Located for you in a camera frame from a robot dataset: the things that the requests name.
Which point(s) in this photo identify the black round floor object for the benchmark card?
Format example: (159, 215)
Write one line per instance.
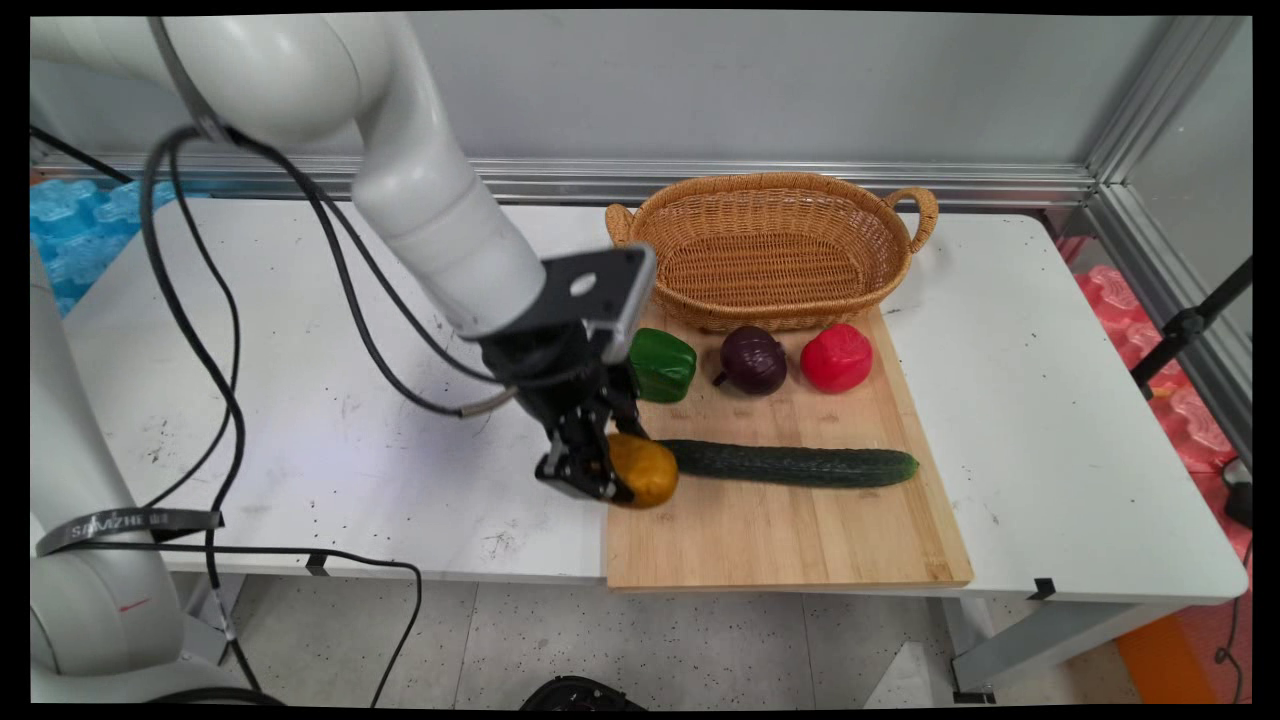
(580, 695)

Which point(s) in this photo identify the wooden cutting board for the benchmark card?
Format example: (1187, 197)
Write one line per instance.
(780, 540)

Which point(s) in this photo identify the black table edge clip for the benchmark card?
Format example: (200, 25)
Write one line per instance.
(1043, 589)
(317, 564)

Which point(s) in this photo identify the red bell pepper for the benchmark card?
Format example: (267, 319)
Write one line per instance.
(835, 358)

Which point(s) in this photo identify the small black device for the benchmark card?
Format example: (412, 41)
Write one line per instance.
(1240, 500)

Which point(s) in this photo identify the aluminium enclosure frame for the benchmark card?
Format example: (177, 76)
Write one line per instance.
(550, 178)

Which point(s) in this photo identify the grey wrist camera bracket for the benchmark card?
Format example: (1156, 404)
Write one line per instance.
(600, 285)

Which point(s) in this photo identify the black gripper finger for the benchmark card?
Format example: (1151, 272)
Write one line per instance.
(628, 415)
(580, 460)

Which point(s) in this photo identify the woven wicker basket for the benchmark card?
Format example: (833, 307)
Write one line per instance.
(770, 260)

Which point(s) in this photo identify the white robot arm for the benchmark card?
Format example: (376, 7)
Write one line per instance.
(300, 80)

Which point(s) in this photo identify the grey metal table leg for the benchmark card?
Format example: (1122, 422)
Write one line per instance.
(1050, 640)

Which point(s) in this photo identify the orange floor object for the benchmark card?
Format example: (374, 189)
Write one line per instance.
(1170, 660)

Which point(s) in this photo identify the dark green cucumber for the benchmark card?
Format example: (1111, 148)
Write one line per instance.
(790, 463)

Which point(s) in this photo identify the yellow potato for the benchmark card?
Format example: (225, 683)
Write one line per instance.
(648, 470)

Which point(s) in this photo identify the blue foam mat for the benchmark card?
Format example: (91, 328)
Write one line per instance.
(80, 230)

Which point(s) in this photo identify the dark purple onion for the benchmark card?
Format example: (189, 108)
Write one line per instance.
(755, 360)

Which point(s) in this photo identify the green bell pepper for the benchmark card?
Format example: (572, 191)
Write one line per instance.
(665, 365)

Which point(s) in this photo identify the black tripod stand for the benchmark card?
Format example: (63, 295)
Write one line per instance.
(1185, 325)

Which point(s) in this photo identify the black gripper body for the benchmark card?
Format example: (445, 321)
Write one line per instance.
(560, 380)

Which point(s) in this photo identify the red foam mat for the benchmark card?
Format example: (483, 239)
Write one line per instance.
(1190, 420)

